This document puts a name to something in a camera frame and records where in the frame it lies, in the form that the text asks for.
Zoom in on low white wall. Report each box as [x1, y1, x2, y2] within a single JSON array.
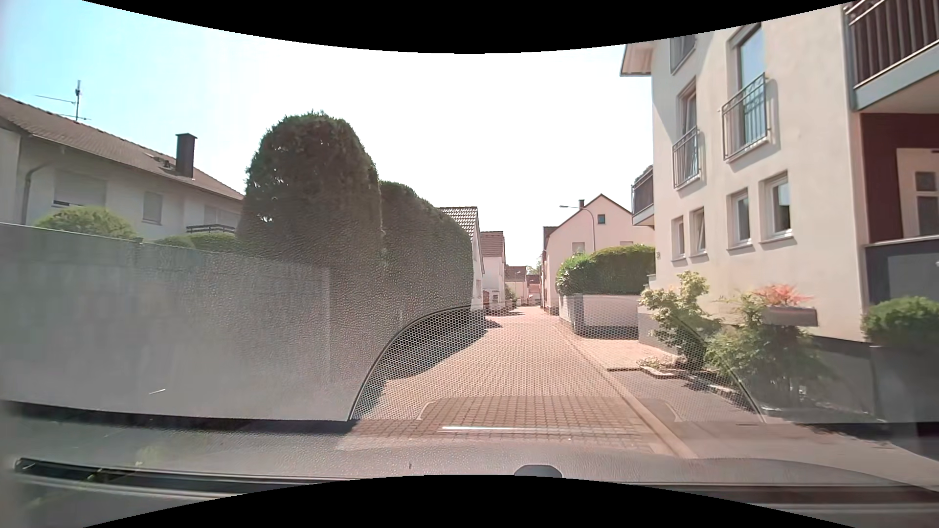
[[558, 293, 643, 338]]

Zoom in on cream gabled house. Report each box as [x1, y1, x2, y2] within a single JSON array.
[[541, 194, 655, 315]]

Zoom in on grey concrete wall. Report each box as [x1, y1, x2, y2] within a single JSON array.
[[0, 222, 333, 422]]

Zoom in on red brick paved road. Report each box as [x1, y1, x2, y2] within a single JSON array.
[[345, 306, 694, 459]]

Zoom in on trimmed green hedge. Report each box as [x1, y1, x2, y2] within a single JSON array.
[[555, 244, 657, 297]]

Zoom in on car's own bonnet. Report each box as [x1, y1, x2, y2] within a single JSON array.
[[0, 414, 939, 523]]

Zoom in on cream apartment building with balconies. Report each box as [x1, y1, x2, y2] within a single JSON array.
[[620, 0, 939, 422]]

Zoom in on grey paved forecourt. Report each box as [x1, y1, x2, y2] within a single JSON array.
[[568, 333, 939, 485]]

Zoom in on street lamp post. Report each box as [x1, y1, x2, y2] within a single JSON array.
[[559, 204, 597, 255]]

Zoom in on low green bush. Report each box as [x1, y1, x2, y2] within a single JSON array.
[[153, 231, 242, 254]]

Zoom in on white gabled house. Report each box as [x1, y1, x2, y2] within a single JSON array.
[[438, 206, 485, 312]]

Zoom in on tall trimmed dark hedge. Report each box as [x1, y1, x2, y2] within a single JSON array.
[[236, 111, 475, 382]]

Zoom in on white house with tiled roof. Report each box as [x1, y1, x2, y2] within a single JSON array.
[[480, 231, 507, 309]]

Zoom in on white house with brown roof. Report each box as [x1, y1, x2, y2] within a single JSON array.
[[0, 81, 245, 243]]

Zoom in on round green bush in planter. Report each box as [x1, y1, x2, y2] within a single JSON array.
[[860, 295, 939, 422]]

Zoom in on green shrub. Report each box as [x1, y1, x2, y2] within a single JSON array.
[[640, 271, 723, 368]]

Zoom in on distant buildings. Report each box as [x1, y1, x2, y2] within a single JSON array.
[[505, 264, 544, 307]]

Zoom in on shrub with red flowers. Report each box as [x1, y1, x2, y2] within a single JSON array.
[[704, 285, 826, 408]]

